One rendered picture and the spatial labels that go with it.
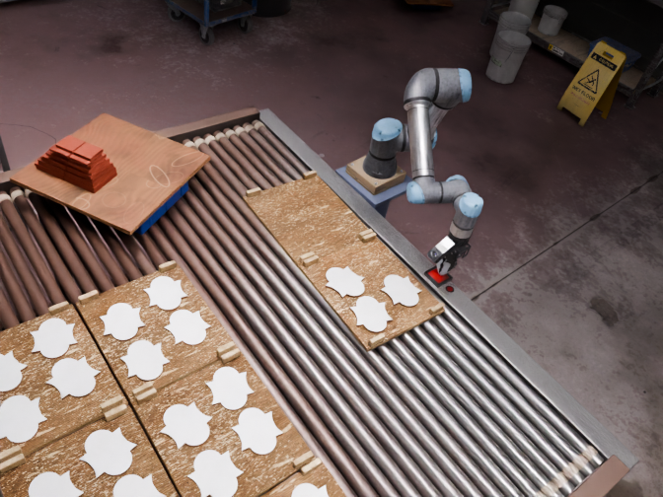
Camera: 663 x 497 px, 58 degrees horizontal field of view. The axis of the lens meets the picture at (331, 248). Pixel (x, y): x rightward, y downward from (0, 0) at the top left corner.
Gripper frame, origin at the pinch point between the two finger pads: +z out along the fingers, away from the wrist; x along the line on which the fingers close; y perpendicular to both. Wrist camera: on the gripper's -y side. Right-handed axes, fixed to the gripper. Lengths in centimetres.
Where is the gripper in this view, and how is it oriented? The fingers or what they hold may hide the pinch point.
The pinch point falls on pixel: (439, 272)
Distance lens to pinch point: 224.5
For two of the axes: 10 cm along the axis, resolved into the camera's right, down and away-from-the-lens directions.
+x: -6.0, -6.3, 5.0
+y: 7.9, -3.5, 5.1
